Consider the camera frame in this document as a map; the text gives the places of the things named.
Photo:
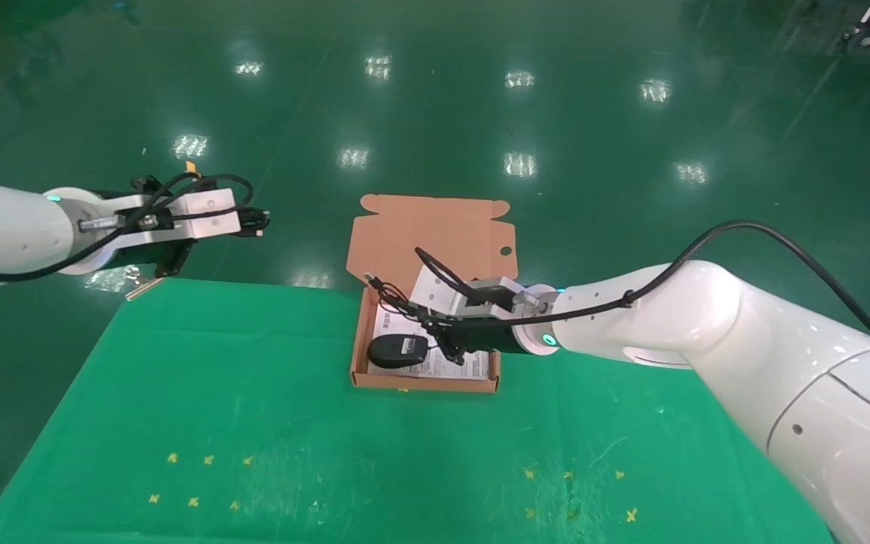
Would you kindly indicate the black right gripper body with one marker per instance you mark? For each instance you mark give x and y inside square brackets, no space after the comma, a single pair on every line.
[492,335]

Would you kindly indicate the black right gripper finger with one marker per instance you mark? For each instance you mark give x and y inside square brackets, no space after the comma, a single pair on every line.
[435,317]
[454,353]

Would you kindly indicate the metal binder clip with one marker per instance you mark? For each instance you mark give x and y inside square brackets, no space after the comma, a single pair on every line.
[144,287]

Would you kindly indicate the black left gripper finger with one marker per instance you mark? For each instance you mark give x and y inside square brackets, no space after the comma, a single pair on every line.
[242,212]
[242,231]

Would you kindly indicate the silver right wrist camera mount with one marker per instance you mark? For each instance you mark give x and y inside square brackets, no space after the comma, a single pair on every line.
[435,295]

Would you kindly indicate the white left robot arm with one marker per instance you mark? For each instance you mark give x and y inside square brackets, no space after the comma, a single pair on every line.
[4,227]

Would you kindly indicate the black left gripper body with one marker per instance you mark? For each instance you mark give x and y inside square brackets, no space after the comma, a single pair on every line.
[167,257]

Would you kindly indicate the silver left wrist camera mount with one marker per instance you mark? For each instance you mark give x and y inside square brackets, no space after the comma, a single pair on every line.
[201,215]

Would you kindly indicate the white printed paper leaflet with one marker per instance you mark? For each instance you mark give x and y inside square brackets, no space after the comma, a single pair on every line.
[450,369]

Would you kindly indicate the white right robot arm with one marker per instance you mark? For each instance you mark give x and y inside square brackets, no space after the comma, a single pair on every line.
[707,317]

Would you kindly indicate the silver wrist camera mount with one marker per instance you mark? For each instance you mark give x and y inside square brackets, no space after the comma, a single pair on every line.
[435,295]
[201,215]

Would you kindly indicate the orange cardboard box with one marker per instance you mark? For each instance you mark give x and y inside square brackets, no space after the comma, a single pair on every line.
[435,234]

